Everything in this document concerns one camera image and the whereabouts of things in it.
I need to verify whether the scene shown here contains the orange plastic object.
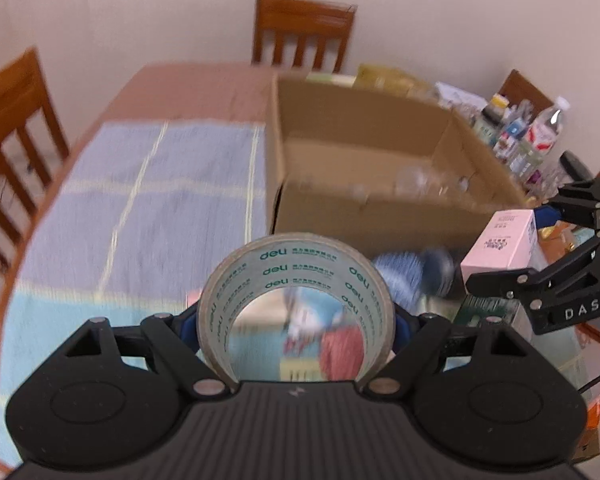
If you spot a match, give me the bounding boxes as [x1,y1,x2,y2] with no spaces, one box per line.
[587,400,600,456]

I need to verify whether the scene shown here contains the cluster of bottles and jars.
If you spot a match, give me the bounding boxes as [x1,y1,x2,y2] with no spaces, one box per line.
[472,92,581,196]

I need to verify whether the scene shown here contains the yellow snack bag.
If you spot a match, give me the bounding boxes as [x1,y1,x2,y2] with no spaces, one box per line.
[355,63,436,98]

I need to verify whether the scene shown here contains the clear packing tape roll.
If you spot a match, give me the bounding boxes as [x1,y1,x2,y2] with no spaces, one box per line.
[196,232,396,393]

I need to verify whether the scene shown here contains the black round device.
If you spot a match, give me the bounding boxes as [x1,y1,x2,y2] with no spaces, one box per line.
[560,152,593,181]

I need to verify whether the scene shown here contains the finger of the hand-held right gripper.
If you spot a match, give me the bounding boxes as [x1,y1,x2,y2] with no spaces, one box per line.
[465,231,600,337]
[534,161,600,233]

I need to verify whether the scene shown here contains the pink knitted sock roll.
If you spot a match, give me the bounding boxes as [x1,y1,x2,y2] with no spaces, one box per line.
[320,327,376,381]

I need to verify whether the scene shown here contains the brown cardboard box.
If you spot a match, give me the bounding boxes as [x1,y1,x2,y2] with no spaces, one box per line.
[264,74,531,261]

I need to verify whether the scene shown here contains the gold foil snack packets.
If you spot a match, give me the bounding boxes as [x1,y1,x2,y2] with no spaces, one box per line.
[540,225,596,261]

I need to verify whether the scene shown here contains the red label water bottle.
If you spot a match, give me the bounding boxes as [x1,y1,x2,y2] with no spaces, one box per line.
[525,96,571,171]

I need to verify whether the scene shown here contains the blue knitted sock roll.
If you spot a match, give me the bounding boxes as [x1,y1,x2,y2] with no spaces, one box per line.
[372,247,456,311]

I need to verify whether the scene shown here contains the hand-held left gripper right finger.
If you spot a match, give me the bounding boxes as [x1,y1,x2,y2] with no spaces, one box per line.
[361,309,533,402]

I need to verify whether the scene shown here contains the white paper packet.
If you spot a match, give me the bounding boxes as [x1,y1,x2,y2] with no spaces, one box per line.
[435,82,486,111]

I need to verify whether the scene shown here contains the green tissue pack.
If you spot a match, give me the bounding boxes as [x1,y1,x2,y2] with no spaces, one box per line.
[452,295,533,333]

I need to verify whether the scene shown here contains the blue plaid tablecloth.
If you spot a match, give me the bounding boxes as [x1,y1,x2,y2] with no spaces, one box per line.
[0,120,600,468]

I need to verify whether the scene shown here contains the pink carton box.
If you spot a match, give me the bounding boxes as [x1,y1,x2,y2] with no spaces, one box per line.
[460,209,538,283]

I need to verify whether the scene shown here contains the empty clear plastic jar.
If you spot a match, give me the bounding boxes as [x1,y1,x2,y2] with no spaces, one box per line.
[395,165,471,201]

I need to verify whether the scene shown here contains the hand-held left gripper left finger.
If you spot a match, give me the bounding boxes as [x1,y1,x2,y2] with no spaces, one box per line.
[62,302,233,403]

